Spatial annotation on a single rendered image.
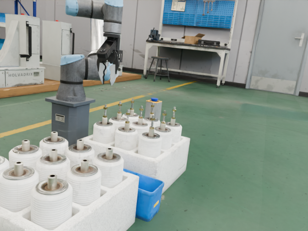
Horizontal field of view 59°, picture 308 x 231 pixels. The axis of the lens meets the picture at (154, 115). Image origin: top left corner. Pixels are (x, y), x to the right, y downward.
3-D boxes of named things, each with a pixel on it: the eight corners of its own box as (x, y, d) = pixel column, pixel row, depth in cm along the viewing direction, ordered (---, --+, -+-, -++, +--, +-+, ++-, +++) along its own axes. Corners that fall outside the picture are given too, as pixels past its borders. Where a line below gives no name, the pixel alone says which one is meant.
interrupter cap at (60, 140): (37, 141, 95) (37, 139, 95) (54, 136, 102) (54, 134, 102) (53, 146, 92) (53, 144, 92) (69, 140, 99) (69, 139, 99)
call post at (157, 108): (140, 152, 162) (145, 101, 155) (146, 149, 168) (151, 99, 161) (151, 155, 159) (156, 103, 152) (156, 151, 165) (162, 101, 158)
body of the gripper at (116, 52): (122, 63, 122) (124, 35, 119) (114, 64, 114) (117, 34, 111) (107, 62, 124) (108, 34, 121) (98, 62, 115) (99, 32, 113)
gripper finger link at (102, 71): (108, 83, 124) (112, 63, 121) (102, 84, 118) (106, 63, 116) (101, 81, 124) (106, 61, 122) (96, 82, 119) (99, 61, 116)
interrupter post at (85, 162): (78, 171, 77) (78, 160, 76) (84, 168, 79) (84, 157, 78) (85, 173, 76) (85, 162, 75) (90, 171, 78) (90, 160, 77)
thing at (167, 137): (160, 173, 122) (165, 134, 118) (144, 166, 127) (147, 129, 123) (172, 167, 129) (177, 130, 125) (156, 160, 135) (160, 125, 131)
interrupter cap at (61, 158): (34, 161, 80) (34, 158, 80) (53, 153, 87) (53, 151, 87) (52, 167, 77) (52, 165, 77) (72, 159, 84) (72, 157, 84)
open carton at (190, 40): (187, 44, 587) (188, 33, 581) (204, 46, 565) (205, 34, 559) (180, 43, 563) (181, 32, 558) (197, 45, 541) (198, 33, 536)
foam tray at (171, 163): (77, 176, 126) (79, 139, 121) (123, 151, 160) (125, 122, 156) (152, 204, 110) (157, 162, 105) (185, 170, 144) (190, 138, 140)
